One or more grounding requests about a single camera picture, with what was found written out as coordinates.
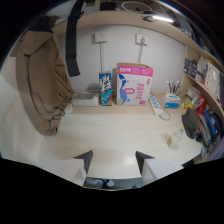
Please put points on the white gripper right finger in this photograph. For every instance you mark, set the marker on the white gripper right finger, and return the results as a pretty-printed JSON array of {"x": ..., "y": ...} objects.
[{"x": 156, "y": 168}]

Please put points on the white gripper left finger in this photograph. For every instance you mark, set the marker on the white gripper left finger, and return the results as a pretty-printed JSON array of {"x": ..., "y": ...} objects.
[{"x": 71, "y": 166}]

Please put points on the clear Clinique bottle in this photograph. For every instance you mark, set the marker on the clear Clinique bottle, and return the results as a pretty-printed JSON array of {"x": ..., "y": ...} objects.
[{"x": 174, "y": 139}]

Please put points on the black pouch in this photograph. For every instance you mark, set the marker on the black pouch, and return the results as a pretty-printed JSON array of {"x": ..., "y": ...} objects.
[{"x": 190, "y": 123}]

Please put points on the white power strip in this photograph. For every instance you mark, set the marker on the white power strip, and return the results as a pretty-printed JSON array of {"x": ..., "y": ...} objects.
[{"x": 156, "y": 105}]

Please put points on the white shallow tray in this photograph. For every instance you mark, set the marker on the white shallow tray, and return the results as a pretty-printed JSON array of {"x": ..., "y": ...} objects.
[{"x": 85, "y": 99}]

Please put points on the blue and white tissue box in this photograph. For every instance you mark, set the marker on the blue and white tissue box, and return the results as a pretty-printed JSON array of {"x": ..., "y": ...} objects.
[{"x": 171, "y": 100}]

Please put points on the blue headphones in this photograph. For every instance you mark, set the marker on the blue headphones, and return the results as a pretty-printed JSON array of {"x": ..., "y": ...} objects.
[{"x": 211, "y": 125}]

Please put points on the pen holder with pens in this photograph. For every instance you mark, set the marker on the pen holder with pens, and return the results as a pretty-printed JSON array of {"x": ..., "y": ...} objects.
[{"x": 173, "y": 87}]

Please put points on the blue tall carton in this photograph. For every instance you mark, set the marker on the blue tall carton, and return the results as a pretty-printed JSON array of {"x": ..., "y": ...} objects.
[{"x": 105, "y": 88}]

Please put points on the pink and white cardboard box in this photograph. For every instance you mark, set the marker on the pink and white cardboard box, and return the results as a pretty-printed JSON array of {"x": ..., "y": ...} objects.
[{"x": 133, "y": 85}]

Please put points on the brown hanging jacket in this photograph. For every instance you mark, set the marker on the brown hanging jacket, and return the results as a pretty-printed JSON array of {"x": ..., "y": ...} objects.
[{"x": 43, "y": 83}]

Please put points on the wooden shelf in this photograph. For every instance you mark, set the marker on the wooden shelf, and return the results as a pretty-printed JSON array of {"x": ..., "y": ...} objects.
[{"x": 140, "y": 23}]

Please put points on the white wall socket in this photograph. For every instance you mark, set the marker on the white wall socket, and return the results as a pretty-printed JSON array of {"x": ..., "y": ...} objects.
[{"x": 141, "y": 39}]

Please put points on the white wall switch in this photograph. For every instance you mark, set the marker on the white wall switch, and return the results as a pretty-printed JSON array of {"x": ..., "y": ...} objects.
[{"x": 101, "y": 36}]

